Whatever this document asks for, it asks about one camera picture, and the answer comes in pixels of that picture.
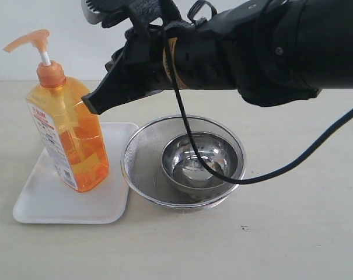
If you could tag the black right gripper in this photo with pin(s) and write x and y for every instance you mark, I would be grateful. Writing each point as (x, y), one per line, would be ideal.
(136, 70)

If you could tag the orange pump soap bottle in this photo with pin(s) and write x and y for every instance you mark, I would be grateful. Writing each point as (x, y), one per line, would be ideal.
(71, 134)

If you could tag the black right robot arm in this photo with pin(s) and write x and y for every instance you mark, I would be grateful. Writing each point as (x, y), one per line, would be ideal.
(271, 52)

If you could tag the steel mesh colander bowl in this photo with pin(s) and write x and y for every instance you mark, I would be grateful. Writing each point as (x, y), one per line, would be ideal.
(142, 168)

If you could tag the small stainless steel bowl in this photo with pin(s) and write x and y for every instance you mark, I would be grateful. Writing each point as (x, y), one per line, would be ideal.
(185, 172)

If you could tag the white rectangular plastic tray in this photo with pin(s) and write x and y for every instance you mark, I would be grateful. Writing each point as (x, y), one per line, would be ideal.
(45, 199)

